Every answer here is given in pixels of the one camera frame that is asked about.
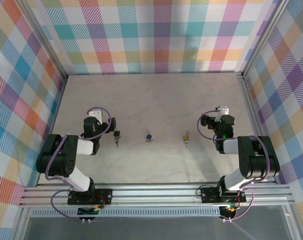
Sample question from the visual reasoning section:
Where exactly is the aluminium mounting beam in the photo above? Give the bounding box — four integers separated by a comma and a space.
18, 183, 297, 209

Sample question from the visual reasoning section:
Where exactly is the aluminium back rail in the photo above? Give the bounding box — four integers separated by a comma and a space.
65, 72, 243, 77

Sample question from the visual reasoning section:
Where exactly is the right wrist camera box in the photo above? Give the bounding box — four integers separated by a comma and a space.
215, 105, 229, 123

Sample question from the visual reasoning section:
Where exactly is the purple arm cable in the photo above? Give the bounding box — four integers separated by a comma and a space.
196, 108, 271, 221
43, 106, 113, 221

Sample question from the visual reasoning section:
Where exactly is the slotted grey cable duct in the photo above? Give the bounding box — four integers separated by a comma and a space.
30, 208, 222, 218

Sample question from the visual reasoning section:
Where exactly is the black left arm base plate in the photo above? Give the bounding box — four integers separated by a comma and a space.
67, 188, 114, 206

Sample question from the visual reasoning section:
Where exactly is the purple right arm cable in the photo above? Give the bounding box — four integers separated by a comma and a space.
196, 108, 271, 221

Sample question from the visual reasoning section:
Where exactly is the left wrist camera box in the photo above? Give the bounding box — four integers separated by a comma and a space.
87, 109, 103, 125

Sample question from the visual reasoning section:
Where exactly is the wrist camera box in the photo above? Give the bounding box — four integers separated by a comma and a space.
87, 109, 103, 125
215, 105, 229, 123

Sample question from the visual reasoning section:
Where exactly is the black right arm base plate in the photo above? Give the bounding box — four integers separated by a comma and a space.
200, 186, 247, 204

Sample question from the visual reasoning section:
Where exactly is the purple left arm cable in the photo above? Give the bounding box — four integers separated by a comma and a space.
43, 106, 113, 221

